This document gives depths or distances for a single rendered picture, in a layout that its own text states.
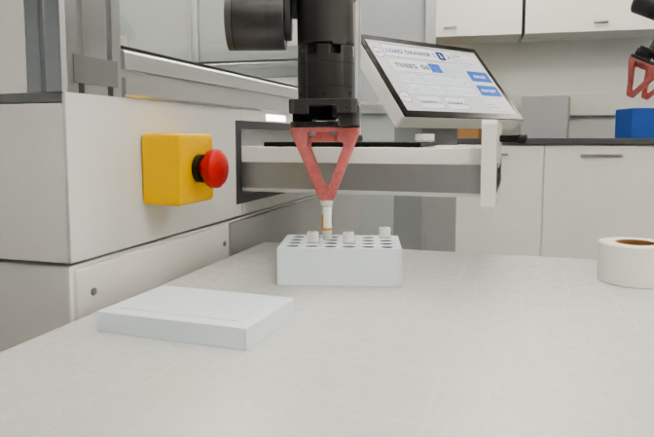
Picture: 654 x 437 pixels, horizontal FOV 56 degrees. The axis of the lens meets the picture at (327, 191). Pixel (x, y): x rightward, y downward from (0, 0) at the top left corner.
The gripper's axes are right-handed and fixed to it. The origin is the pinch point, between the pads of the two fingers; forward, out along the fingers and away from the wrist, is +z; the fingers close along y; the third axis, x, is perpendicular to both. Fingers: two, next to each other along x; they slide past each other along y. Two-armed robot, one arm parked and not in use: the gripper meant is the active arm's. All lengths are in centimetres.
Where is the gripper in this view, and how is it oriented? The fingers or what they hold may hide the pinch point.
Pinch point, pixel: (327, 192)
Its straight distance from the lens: 63.2
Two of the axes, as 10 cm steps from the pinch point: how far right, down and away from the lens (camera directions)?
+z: 0.1, 10.0, 0.8
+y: -0.7, 0.8, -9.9
